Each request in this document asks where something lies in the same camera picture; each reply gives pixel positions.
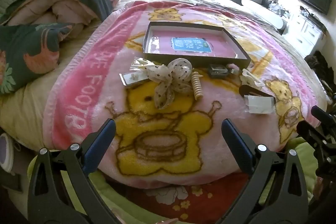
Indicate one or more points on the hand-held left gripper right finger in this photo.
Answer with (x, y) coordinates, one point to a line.
(236, 142)

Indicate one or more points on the white drawer cabinet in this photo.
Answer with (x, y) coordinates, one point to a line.
(308, 29)

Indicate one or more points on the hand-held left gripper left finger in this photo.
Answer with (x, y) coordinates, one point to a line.
(101, 138)

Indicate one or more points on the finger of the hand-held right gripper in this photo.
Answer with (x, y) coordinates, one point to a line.
(324, 116)
(311, 133)

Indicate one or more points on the white bed footboard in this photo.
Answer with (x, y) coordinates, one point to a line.
(262, 7)

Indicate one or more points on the beige spiral hair clip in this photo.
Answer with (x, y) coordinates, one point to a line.
(198, 87)

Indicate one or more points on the polka dot ribbon hair bow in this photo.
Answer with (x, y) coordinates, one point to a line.
(170, 78)

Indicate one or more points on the bed with beige sheet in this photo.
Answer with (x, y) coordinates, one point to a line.
(23, 108)

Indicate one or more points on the pink printed bear blanket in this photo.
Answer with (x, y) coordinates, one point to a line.
(236, 134)

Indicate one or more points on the white claw hair clip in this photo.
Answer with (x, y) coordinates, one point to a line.
(250, 79)

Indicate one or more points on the pink pompom charm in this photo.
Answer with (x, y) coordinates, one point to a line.
(233, 67)

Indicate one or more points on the green and red floral cloth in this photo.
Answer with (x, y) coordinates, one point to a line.
(178, 197)

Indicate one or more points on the shallow cardboard box with pink bottom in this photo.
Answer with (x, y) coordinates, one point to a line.
(193, 41)

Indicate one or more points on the dark floral quilt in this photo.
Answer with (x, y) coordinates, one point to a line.
(39, 37)

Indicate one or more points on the clear bag with pearl accessory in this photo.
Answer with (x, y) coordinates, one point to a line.
(141, 63)

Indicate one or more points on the black hair clip with white card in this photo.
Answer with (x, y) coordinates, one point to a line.
(258, 103)

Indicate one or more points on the earrings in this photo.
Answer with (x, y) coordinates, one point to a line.
(132, 79)

